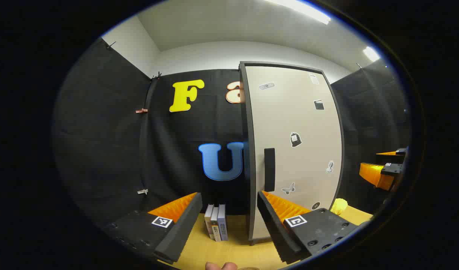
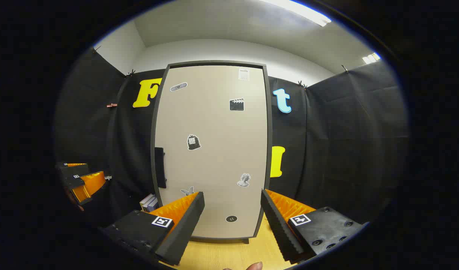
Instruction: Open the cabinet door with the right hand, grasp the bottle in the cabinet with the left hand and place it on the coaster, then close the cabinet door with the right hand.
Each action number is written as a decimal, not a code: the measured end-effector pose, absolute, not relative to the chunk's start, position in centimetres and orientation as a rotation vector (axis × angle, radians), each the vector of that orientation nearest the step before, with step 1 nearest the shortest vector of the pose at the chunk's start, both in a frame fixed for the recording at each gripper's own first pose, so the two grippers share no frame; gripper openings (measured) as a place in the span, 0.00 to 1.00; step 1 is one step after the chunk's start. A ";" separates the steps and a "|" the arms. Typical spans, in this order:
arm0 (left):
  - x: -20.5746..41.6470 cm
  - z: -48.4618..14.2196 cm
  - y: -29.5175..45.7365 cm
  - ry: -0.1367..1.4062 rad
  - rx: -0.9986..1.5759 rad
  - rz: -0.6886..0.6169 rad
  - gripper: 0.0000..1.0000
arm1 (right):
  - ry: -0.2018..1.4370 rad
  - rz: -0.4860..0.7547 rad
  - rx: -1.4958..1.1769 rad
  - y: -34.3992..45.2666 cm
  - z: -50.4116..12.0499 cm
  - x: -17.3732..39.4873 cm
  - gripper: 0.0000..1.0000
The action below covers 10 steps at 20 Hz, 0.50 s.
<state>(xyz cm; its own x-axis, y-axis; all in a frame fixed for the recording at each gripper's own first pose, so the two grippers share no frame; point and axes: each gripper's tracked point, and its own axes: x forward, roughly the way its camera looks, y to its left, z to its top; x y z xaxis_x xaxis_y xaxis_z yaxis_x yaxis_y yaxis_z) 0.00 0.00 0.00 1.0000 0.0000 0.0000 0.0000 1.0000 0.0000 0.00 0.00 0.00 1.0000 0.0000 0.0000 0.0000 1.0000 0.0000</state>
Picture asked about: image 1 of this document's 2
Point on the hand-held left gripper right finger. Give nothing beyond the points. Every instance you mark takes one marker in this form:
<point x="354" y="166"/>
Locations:
<point x="274" y="228"/>

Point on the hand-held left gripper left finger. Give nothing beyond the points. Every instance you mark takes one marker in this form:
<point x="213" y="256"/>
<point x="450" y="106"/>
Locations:
<point x="182" y="228"/>

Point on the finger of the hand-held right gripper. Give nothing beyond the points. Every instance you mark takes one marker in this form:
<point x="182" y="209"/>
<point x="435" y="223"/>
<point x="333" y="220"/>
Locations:
<point x="396" y="152"/>
<point x="375" y="174"/>

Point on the round brown coaster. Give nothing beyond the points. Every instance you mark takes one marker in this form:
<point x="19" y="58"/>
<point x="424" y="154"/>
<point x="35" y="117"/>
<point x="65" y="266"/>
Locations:
<point x="248" y="268"/>

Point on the beige cabinet door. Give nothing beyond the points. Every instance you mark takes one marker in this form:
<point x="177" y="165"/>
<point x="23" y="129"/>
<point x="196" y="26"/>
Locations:
<point x="300" y="123"/>

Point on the yellow textured ball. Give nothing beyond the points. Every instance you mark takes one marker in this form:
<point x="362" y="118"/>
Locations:
<point x="340" y="206"/>

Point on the white clip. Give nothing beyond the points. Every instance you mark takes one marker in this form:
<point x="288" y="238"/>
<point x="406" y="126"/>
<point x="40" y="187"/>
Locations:
<point x="142" y="191"/>

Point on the small ceiling light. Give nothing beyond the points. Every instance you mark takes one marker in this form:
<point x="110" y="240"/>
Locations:
<point x="371" y="54"/>

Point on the black backdrop cloth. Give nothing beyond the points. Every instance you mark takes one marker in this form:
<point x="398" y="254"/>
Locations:
<point x="102" y="142"/>

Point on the copper clip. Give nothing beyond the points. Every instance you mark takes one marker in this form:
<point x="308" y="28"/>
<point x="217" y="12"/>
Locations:
<point x="141" y="110"/>

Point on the long ceiling light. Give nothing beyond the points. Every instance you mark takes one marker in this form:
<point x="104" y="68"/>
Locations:
<point x="304" y="10"/>

